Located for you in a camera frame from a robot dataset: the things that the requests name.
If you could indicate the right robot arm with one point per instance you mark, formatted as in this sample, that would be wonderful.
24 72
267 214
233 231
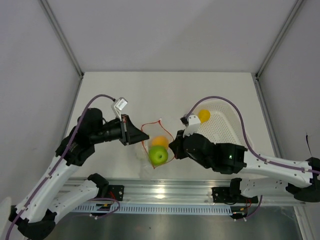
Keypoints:
298 178

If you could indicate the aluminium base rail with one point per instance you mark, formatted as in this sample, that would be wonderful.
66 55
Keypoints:
178 192

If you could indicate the white slotted cable duct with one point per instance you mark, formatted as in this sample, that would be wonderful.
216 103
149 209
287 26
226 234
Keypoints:
155 209

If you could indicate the aluminium frame post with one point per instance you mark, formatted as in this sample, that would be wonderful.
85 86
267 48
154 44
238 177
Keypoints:
283 31
53 21

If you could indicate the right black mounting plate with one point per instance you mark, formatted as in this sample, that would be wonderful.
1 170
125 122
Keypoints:
224 196

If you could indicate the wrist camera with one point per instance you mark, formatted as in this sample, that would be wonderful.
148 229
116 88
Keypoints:
192 124
118 105

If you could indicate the orange peach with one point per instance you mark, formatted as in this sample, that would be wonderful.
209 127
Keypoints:
160 140

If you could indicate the white green cabbage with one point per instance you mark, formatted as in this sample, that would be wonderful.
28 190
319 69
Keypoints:
142 155

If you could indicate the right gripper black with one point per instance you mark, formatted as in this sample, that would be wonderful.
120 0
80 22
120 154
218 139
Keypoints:
176 145

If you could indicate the right aluminium frame post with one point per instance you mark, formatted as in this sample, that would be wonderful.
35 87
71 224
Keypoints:
283 31

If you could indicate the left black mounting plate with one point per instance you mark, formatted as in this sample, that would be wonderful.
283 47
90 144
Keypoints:
116 192

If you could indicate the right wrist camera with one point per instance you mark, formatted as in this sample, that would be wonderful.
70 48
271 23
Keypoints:
192 124

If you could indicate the clear zip top bag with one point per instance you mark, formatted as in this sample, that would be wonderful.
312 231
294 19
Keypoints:
153 129

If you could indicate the white perforated basket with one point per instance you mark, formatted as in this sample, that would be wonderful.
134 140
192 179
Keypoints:
224 125

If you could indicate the green apple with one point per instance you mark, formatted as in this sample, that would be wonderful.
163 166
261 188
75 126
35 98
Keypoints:
158 155

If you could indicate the left aluminium frame post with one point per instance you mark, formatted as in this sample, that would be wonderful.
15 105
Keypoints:
53 21

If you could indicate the black mounting plate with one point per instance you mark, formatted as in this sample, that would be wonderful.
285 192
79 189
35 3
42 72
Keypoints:
224 196
116 192

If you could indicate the yellow pear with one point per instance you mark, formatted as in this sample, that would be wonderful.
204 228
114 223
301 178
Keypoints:
204 115

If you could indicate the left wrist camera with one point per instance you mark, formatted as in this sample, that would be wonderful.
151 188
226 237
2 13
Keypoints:
118 105

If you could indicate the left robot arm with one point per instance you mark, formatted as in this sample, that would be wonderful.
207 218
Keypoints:
38 214

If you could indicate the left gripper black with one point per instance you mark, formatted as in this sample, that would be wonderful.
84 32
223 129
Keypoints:
131 134

